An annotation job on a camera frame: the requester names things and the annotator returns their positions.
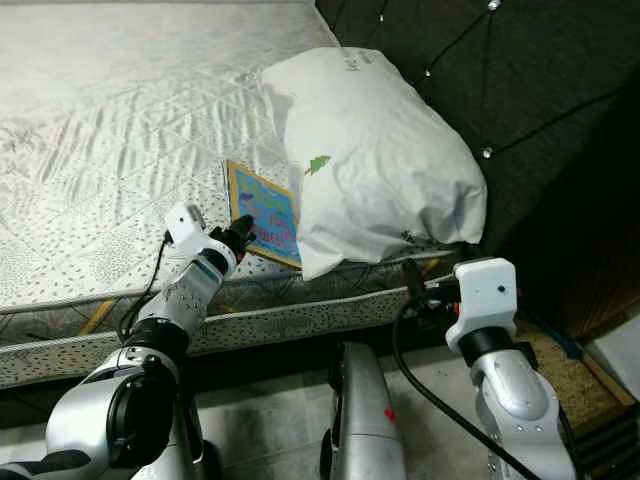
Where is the colourful children's book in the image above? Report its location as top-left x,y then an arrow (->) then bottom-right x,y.
224,160 -> 303,269

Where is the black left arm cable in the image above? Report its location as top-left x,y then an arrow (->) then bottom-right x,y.
118,232 -> 176,346

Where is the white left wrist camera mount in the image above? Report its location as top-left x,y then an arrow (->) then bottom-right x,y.
165,203 -> 209,256

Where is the silver right robot leg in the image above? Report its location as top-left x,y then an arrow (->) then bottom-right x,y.
320,342 -> 409,480

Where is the black tufted headboard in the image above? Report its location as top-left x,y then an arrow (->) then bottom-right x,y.
315,0 -> 640,341

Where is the brown woven floor mat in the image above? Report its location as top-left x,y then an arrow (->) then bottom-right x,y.
515,318 -> 623,433

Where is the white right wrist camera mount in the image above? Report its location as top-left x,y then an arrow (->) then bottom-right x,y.
445,257 -> 519,349

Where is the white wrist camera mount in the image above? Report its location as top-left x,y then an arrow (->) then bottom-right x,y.
165,203 -> 209,256
445,257 -> 519,349

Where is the white pillow with green print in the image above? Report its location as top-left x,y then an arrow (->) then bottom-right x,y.
260,47 -> 489,281

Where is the white grey patterned mattress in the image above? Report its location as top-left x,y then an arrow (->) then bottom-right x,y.
0,0 -> 471,389

